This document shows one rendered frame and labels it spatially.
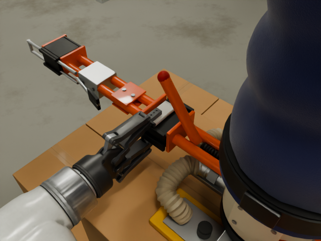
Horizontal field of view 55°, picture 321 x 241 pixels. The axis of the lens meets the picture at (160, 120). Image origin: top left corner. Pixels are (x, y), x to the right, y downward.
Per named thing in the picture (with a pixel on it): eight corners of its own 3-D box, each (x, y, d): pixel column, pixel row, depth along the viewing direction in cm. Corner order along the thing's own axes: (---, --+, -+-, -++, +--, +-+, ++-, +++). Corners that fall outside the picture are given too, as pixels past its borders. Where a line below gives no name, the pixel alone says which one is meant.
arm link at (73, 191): (48, 202, 57) (74, 181, 60) (79, 235, 53) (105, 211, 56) (33, 175, 50) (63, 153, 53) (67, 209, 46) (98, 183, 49)
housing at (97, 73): (119, 86, 76) (117, 71, 73) (98, 100, 73) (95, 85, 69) (100, 73, 79) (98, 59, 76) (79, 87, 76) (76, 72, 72)
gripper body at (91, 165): (65, 158, 53) (106, 127, 58) (75, 184, 59) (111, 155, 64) (93, 182, 49) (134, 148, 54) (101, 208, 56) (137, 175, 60)
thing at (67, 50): (88, 61, 82) (85, 45, 78) (65, 75, 78) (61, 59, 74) (69, 49, 86) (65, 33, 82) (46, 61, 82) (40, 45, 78)
